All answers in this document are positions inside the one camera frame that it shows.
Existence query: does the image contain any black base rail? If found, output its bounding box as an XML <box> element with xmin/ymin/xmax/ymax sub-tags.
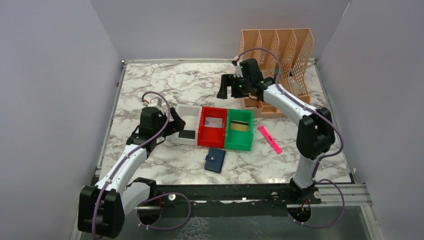
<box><xmin>82</xmin><ymin>177</ymin><xmax>372</xmax><ymax>220</ymax></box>

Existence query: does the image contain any grey stapler in rack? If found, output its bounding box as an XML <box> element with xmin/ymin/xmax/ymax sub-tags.
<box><xmin>289</xmin><ymin>76</ymin><xmax>305</xmax><ymax>96</ymax></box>

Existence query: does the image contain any pink highlighter pen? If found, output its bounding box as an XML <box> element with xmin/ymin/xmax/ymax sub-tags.
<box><xmin>258</xmin><ymin>125</ymin><xmax>283</xmax><ymax>155</ymax></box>

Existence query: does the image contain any white plastic bin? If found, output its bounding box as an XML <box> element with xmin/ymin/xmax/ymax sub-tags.
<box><xmin>171</xmin><ymin>104</ymin><xmax>202</xmax><ymax>146</ymax></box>

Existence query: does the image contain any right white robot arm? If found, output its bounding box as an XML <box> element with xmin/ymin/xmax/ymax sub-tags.
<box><xmin>216</xmin><ymin>58</ymin><xmax>336</xmax><ymax>204</ymax></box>

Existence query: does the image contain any red plastic bin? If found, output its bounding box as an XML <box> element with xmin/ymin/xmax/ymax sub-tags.
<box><xmin>197</xmin><ymin>106</ymin><xmax>228</xmax><ymax>148</ymax></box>

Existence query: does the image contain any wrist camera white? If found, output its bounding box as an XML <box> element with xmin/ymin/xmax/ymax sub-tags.
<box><xmin>231</xmin><ymin>56</ymin><xmax>243</xmax><ymax>78</ymax></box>
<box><xmin>143</xmin><ymin>97</ymin><xmax>163</xmax><ymax>109</ymax></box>

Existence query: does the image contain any navy blue card holder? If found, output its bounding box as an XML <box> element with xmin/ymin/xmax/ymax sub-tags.
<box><xmin>204</xmin><ymin>147</ymin><xmax>226</xmax><ymax>174</ymax></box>

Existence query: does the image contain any peach file organizer rack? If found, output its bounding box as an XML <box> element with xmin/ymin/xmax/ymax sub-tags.
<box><xmin>239</xmin><ymin>28</ymin><xmax>314</xmax><ymax>118</ymax></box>

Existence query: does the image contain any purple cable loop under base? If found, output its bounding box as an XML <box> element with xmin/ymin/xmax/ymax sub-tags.
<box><xmin>136</xmin><ymin>192</ymin><xmax>192</xmax><ymax>231</ymax></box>

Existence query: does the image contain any gold card in green bin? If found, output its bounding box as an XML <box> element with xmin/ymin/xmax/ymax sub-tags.
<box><xmin>229</xmin><ymin>120</ymin><xmax>249</xmax><ymax>132</ymax></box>

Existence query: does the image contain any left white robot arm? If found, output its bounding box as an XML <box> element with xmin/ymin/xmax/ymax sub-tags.
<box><xmin>77</xmin><ymin>106</ymin><xmax>186</xmax><ymax>238</ymax></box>

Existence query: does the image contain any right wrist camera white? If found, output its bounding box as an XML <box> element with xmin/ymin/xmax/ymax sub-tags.
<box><xmin>231</xmin><ymin>56</ymin><xmax>243</xmax><ymax>78</ymax></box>

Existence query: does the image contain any green plastic bin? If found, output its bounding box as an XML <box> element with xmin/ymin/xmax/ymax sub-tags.
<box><xmin>224</xmin><ymin>108</ymin><xmax>254</xmax><ymax>151</ymax></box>

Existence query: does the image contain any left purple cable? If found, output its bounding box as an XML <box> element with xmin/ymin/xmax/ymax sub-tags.
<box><xmin>91</xmin><ymin>91</ymin><xmax>171</xmax><ymax>240</ymax></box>

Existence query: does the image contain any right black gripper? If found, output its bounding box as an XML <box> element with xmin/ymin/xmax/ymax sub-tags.
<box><xmin>217</xmin><ymin>74</ymin><xmax>251</xmax><ymax>99</ymax></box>

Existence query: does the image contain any black card in white bin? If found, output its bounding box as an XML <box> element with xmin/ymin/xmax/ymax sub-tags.
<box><xmin>178</xmin><ymin>130</ymin><xmax>196</xmax><ymax>139</ymax></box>

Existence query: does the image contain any silver card in red bin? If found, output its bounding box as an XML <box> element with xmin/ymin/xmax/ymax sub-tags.
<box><xmin>204</xmin><ymin>117</ymin><xmax>223</xmax><ymax>129</ymax></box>

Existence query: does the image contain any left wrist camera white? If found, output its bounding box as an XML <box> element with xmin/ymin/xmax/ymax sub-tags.
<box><xmin>143</xmin><ymin>97</ymin><xmax>163</xmax><ymax>109</ymax></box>

